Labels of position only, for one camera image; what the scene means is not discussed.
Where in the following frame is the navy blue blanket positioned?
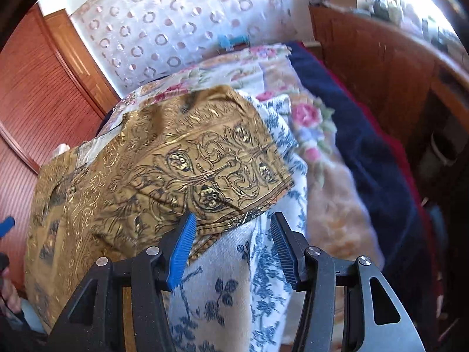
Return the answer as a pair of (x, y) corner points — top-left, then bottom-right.
(288, 42), (431, 338)

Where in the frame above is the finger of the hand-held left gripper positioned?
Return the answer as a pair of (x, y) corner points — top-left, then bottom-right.
(0, 216), (16, 238)

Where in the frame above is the circle patterned sheer curtain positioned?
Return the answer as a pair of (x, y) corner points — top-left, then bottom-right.
(69, 0), (312, 98)

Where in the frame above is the wooden cabinet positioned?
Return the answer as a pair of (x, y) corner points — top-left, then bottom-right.
(308, 4), (469, 206)

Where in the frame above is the gold patterned cloth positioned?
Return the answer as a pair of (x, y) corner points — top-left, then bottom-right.
(25, 85), (295, 332)

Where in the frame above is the blue box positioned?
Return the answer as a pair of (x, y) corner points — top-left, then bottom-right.
(217, 34), (247, 50)

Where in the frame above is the blue floral white bedspread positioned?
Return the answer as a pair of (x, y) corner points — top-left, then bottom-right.
(166, 93), (312, 352)

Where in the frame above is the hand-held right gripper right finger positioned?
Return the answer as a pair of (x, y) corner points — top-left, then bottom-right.
(270, 212), (427, 352)

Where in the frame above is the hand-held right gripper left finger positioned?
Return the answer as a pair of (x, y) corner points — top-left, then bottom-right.
(47, 212), (198, 352)

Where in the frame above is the pink floral blanket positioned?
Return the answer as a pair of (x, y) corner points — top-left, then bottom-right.
(97, 44), (385, 275)

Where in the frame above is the person's left hand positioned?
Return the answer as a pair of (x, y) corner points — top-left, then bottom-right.
(0, 277), (23, 319)

